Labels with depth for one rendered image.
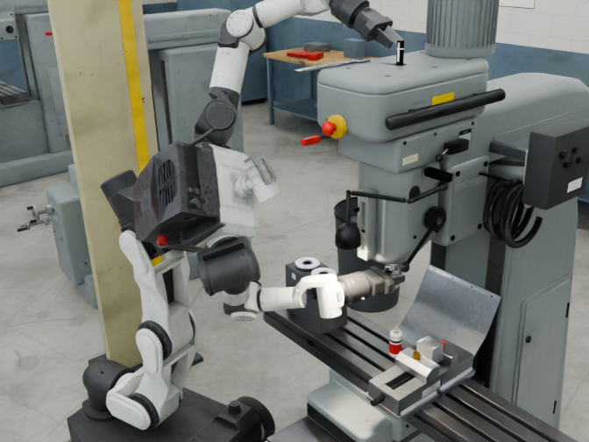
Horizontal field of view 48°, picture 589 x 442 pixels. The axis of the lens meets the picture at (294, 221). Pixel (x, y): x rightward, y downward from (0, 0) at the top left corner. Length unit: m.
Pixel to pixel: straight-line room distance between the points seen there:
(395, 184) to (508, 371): 0.94
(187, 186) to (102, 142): 1.64
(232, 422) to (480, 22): 1.58
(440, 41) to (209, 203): 0.79
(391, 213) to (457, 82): 0.40
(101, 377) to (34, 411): 1.21
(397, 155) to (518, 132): 0.55
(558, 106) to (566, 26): 4.13
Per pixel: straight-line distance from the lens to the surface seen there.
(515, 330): 2.42
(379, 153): 1.80
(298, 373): 3.73
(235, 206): 1.79
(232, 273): 1.73
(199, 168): 1.76
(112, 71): 3.28
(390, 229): 1.90
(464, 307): 2.40
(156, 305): 2.16
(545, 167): 1.89
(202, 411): 2.63
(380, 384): 2.02
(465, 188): 2.03
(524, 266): 2.32
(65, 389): 3.87
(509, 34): 6.78
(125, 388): 2.55
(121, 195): 2.05
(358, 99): 1.68
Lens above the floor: 2.23
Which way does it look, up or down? 24 degrees down
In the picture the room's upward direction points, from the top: 2 degrees counter-clockwise
